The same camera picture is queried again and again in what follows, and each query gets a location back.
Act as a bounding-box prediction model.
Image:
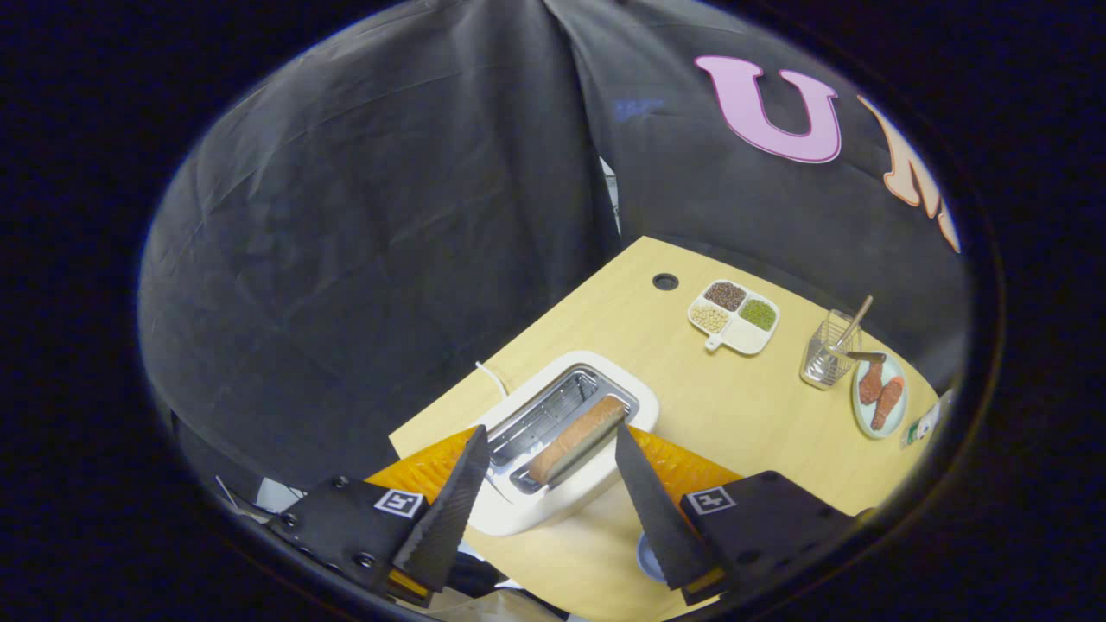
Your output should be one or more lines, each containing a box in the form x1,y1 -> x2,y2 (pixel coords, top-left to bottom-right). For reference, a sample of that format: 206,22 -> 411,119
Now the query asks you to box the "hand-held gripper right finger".
615,422 -> 865,606

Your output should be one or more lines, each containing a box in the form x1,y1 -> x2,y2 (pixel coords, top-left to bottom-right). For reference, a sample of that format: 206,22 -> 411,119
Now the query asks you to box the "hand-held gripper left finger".
268,424 -> 490,606

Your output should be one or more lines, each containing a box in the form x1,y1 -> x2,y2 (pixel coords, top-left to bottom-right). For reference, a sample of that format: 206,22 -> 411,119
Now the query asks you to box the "toasted bread slice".
527,396 -> 628,486

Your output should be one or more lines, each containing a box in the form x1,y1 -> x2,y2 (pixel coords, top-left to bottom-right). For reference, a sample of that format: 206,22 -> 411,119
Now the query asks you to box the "blue plate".
636,533 -> 668,584

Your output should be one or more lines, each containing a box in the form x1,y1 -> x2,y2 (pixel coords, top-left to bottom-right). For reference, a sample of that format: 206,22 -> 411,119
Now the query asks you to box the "white toaster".
467,350 -> 660,537

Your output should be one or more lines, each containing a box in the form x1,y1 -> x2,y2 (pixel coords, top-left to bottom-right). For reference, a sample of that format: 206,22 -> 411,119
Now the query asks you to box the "white divided dish with beans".
687,279 -> 781,357

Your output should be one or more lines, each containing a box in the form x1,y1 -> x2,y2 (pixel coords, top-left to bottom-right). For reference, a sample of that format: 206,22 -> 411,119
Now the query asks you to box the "pale green oval plate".
851,350 -> 908,440

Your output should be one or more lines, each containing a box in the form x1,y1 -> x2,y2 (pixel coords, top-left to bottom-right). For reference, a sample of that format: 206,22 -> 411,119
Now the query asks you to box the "black backdrop cloth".
138,0 -> 973,485

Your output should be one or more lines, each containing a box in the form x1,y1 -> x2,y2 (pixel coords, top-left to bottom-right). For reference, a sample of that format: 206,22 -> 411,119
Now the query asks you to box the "clear water bottle green label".
901,389 -> 956,448

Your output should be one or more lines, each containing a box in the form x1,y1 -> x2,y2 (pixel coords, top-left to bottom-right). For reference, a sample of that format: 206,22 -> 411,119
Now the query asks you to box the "wire mesh utensil holder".
799,309 -> 863,391

